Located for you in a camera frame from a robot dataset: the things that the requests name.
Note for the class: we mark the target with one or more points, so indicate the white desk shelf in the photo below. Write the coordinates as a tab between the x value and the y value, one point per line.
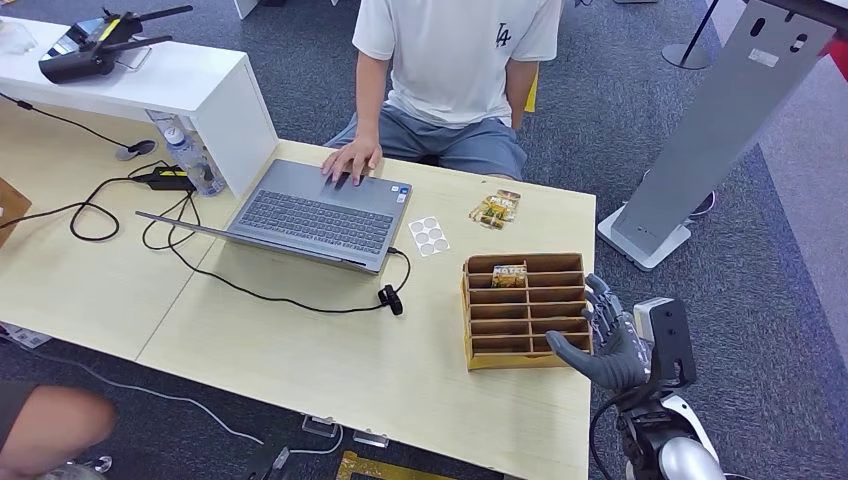
166	79

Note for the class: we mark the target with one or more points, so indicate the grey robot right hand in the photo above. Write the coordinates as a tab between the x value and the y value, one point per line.
616	361

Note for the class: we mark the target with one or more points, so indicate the person's right forearm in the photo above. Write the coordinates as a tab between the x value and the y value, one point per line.
371	96

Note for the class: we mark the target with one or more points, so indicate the brown cardboard box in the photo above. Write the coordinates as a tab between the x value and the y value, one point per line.
10	208

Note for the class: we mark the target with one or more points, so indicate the grey open laptop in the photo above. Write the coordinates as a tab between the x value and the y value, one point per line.
318	222

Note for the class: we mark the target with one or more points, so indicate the sheet of round stickers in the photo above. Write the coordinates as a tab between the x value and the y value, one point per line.
429	236

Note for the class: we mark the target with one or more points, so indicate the yellow printed card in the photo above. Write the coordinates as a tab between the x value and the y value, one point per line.
509	277

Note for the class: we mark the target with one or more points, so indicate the black remote controller with antennas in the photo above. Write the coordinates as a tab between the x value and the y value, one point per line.
79	63

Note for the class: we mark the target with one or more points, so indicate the clear plastic water bottle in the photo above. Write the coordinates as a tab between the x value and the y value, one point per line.
189	159

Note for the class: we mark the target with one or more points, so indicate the black power adapter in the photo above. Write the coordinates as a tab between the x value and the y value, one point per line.
166	179

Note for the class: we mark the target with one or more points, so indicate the wrist camera, black bracket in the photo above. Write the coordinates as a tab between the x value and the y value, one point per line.
672	341

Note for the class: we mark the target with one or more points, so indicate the person's right hand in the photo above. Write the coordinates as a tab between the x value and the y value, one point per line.
354	159

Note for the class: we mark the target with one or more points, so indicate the seated person's knee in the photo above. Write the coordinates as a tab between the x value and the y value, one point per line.
56	424

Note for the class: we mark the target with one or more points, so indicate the clear plastic bracket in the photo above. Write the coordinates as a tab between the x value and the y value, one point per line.
320	426
371	438

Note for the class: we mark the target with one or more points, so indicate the round base pole stand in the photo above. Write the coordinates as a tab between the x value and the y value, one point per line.
686	54

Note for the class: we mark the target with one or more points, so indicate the wooden card organizer box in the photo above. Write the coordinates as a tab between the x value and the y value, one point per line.
503	331

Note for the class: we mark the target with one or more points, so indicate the grey panel stand, white base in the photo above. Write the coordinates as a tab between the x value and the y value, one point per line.
715	132

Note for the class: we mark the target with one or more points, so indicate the wrapped stack of cards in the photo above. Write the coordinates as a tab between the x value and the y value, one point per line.
493	212

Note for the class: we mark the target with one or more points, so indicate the clear plastic holder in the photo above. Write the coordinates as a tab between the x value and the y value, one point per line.
132	58

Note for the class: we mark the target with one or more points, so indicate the black floor device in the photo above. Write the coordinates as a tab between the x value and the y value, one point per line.
268	464

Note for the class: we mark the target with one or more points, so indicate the person's left forearm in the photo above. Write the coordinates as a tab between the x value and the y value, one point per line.
520	89

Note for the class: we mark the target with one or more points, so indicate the person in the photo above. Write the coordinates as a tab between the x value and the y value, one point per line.
450	60

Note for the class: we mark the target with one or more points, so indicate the clear plastic bag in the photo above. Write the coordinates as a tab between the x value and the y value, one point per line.
14	38

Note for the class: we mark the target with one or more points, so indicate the yellow flat frame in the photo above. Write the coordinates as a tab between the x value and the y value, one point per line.
381	470

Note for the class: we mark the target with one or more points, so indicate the white printed paper sheet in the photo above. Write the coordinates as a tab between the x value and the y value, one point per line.
23	336

